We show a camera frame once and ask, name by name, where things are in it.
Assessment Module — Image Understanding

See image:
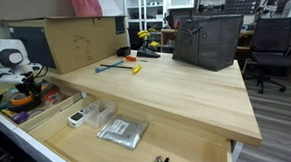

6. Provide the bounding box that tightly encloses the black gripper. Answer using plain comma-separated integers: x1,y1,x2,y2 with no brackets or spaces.
16,71,44,101

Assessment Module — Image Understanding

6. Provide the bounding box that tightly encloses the orange tape roll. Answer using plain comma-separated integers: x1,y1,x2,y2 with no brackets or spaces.
9,91,37,108

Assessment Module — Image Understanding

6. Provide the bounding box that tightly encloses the large black tape roll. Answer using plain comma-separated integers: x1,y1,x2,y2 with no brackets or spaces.
3,95,43,116

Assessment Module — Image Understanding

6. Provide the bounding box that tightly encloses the red tape roll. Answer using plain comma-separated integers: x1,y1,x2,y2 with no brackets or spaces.
43,88,62,100

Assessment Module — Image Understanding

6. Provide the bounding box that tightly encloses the clear tape roll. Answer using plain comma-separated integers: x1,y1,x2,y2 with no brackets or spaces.
2,87,19,100

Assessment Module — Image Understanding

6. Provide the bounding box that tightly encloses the white wooden tape drawer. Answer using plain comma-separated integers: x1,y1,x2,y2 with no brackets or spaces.
0,71,86,146

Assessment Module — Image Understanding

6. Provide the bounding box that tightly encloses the purple tape roll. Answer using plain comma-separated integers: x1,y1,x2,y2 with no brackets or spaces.
11,110,31,126

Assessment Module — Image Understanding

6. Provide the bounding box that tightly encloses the teal tape roll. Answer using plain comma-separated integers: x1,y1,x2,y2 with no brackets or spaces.
0,101,10,112

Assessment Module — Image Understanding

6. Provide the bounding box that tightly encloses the white wooden parts drawer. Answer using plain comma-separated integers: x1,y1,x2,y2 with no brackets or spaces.
10,90,238,162

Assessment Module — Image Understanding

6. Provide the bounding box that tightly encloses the white handheld meter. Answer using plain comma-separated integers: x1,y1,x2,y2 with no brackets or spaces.
67,110,86,129

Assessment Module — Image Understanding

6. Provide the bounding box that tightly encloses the clear plastic box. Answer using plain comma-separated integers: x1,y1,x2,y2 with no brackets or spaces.
82,99,116,129

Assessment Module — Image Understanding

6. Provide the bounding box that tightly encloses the blue stick tool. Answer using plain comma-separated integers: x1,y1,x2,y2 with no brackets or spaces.
94,58,125,75

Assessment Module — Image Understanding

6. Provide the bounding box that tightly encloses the labelled plastic bag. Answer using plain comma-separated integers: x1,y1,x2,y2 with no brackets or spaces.
95,114,150,151

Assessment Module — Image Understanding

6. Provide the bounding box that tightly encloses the small black box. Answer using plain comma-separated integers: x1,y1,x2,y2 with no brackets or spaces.
116,45,132,58

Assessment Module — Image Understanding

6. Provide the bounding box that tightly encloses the orange screwdriver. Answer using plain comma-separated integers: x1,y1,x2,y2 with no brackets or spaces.
124,55,149,64

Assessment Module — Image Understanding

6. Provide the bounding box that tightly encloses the black tool stand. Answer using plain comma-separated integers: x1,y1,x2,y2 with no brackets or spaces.
135,29,163,60

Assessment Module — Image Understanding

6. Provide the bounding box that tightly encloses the white shelf unit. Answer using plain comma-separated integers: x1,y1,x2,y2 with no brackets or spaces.
121,0,198,36

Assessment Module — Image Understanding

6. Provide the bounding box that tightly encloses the grey tote bag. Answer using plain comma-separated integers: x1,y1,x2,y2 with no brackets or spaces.
171,10,245,74

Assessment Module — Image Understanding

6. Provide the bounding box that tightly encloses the black pegboard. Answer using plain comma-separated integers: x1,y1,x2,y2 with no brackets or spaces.
223,0,263,17

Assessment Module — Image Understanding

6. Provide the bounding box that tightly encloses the black office chair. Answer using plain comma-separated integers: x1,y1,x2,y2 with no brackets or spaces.
241,14,291,97

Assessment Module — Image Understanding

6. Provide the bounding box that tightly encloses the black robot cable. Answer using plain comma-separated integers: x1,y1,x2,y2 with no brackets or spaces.
33,64,50,81

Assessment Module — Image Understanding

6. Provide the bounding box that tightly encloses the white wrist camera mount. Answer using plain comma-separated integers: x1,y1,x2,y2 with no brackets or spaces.
17,61,43,76

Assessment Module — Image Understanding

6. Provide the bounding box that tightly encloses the yellow-handled hex key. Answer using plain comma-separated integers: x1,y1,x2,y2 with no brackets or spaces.
99,62,142,76

